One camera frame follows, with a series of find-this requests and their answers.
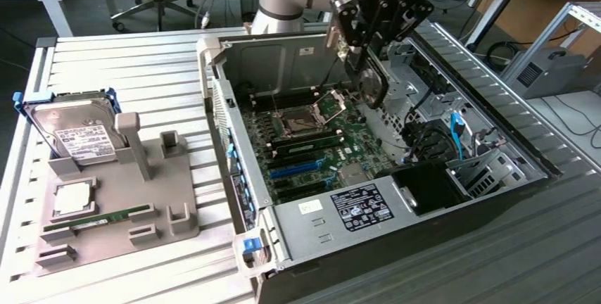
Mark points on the graphics card with metal bracket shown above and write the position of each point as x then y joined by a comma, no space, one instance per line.
372,86

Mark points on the black tripod pole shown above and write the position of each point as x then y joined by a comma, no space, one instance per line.
506,1

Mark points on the metal socket cover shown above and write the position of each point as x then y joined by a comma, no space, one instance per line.
330,105

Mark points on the thin metal locking lever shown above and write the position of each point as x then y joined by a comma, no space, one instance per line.
275,100

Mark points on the silver metal drive cage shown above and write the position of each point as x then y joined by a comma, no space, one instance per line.
394,121

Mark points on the CPU socket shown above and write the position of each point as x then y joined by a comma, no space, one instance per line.
295,122

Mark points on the green motherboard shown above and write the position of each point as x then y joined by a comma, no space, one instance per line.
370,142

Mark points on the office chair base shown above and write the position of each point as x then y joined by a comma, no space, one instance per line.
159,8

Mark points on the long black expansion slot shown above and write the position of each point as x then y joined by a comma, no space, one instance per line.
292,160

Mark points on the silver chipset heatsink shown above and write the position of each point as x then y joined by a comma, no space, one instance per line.
352,174

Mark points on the blue expansion slot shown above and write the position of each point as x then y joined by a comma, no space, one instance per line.
295,170

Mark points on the black plastic fan shroud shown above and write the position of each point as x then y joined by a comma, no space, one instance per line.
427,188

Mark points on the grey power supply with label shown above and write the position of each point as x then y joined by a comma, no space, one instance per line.
304,226

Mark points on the hard disk in blue carrier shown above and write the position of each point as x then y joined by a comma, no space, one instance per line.
74,121

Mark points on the open black PC case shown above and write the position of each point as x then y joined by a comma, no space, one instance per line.
422,247

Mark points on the blue case latch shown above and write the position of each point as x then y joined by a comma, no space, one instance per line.
249,246

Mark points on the grey plastic parts rack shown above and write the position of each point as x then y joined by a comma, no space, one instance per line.
117,191

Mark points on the silver CPU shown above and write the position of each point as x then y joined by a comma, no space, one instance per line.
72,200

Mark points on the green RAM stick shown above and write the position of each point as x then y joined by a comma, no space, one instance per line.
93,222

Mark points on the aluminium profile frame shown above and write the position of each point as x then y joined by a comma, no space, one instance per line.
539,41

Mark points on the silver disk bay bracket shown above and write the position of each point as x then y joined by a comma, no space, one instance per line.
487,181

